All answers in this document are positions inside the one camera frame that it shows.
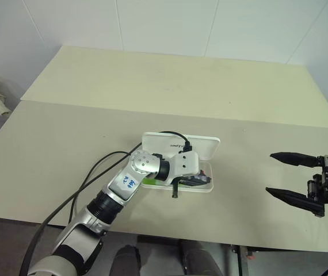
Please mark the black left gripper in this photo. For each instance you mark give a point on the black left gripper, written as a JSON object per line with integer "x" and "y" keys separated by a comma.
{"x": 190, "y": 180}

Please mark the green highlighter pen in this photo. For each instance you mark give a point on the green highlighter pen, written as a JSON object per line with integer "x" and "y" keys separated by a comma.
{"x": 152, "y": 181}

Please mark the white plastic box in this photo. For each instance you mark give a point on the white plastic box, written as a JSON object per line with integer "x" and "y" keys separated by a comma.
{"x": 207, "y": 143}

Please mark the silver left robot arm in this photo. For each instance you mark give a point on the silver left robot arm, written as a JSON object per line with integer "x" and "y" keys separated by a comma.
{"x": 123, "y": 184}

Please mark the grey rounded shape under table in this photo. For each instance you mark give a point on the grey rounded shape under table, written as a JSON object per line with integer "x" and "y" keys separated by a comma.
{"x": 200, "y": 258}

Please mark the dark rounded shape under table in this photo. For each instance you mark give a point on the dark rounded shape under table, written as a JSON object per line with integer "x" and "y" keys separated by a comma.
{"x": 127, "y": 260}

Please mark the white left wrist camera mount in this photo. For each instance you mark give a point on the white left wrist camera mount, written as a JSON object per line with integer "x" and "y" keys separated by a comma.
{"x": 185, "y": 162}

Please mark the metal table frame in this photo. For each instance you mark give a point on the metal table frame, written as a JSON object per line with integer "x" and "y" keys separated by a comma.
{"x": 241, "y": 258}

